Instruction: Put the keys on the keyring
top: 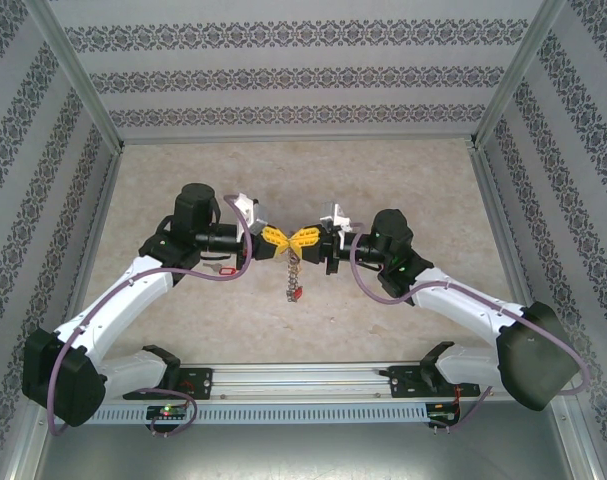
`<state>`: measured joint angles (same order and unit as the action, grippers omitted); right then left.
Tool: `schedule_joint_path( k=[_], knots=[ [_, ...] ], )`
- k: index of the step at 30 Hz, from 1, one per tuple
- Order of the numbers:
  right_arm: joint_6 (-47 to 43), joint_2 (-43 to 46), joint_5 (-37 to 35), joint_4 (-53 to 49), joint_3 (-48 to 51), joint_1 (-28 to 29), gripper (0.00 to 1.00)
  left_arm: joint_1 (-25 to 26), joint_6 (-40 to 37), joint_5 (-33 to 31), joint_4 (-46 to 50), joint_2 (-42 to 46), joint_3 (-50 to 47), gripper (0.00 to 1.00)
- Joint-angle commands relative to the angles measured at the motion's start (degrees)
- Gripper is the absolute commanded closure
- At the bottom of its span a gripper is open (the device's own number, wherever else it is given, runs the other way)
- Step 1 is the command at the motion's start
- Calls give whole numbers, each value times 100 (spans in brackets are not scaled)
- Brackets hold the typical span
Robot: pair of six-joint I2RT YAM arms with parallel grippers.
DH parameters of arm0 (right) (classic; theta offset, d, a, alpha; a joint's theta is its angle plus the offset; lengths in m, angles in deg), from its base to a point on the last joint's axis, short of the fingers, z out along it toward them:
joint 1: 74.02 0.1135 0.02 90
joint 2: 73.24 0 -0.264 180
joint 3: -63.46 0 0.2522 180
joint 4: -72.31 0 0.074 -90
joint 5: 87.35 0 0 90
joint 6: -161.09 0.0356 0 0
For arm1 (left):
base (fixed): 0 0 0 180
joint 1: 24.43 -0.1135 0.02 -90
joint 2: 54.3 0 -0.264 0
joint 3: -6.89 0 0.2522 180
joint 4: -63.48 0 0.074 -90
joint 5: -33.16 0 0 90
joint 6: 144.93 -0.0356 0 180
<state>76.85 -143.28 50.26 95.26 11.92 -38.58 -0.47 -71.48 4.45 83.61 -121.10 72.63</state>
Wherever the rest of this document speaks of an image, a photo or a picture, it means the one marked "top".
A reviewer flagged aluminium frame post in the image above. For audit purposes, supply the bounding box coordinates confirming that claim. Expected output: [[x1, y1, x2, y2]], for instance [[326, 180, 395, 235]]
[[22, 0, 125, 151], [470, 0, 567, 150], [552, 399, 607, 480], [0, 399, 52, 480]]

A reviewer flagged slotted grey cable duct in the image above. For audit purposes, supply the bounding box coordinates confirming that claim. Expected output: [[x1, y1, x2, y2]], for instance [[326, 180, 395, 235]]
[[90, 403, 429, 425]]

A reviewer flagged aluminium side rail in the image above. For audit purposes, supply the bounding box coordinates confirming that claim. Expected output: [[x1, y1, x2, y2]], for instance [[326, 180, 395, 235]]
[[52, 144, 125, 351]]

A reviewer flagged metal key organizer with rings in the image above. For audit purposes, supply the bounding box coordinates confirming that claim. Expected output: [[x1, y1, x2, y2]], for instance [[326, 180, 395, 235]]
[[281, 248, 306, 305]]

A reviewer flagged grey metal sheet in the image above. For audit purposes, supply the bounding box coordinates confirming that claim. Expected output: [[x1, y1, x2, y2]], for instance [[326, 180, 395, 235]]
[[32, 422, 574, 480]]

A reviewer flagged long aluminium base rail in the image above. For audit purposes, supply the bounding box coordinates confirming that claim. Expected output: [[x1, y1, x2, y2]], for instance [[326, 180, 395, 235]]
[[97, 363, 514, 401]]

